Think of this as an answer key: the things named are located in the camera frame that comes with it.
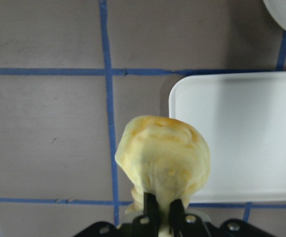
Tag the yellow bread roll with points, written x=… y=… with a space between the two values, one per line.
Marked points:
x=164 y=157

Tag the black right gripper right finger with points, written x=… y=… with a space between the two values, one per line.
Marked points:
x=177 y=218

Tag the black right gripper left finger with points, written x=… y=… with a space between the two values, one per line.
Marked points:
x=151 y=219

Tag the white rectangular tray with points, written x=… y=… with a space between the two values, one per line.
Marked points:
x=243 y=119

